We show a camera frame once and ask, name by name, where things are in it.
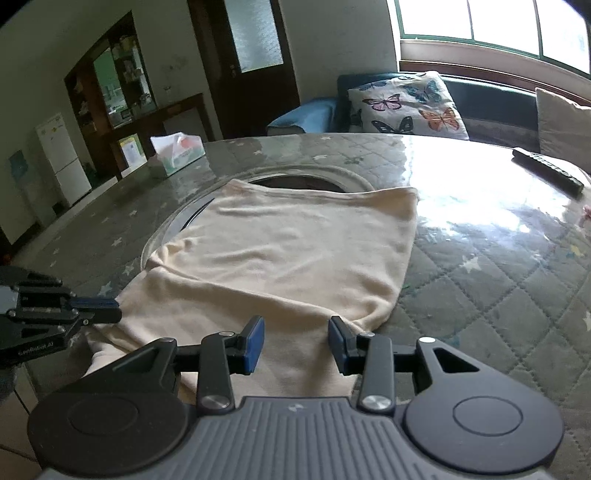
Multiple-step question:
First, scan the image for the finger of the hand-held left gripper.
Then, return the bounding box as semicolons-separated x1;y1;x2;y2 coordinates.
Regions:
69;296;122;311
78;309;123;326

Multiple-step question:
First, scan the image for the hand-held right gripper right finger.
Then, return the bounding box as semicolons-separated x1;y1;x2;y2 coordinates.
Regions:
327;316;490;414

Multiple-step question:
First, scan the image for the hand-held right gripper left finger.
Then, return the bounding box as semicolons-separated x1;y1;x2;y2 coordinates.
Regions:
88;316;266;414

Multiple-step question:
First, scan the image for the cream knit garment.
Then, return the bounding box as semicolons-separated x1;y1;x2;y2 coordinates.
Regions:
85;179;419;403

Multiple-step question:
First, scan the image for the round glass turntable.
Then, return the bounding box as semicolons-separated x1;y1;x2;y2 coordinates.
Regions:
140;164;376;274

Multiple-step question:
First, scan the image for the white refrigerator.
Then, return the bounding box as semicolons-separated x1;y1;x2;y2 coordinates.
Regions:
36;112;92;208

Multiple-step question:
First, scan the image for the tissue box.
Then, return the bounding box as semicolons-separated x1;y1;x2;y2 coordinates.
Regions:
150;131;206;179

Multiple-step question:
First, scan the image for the dark wooden cabinet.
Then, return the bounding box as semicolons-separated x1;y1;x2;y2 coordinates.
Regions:
64;11;214;182

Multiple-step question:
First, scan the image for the butterfly print pillow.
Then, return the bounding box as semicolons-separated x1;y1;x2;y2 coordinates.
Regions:
347;71;471;141

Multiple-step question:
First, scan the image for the dark wooden door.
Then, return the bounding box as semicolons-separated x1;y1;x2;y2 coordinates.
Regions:
187;0;302;139

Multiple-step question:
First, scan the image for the black remote control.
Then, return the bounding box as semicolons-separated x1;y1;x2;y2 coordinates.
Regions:
512;147;586;197

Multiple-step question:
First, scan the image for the dark teal sofa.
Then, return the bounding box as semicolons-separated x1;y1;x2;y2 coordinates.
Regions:
265;71;591;158

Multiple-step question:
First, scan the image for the beige pillow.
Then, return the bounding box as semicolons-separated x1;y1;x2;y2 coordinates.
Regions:
536;87;591;162

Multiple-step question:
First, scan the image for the green framed window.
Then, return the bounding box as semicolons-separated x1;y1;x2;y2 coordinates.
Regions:
387;0;591;77

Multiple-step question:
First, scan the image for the blue wall poster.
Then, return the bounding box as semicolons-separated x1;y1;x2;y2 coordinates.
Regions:
8;150;29;182

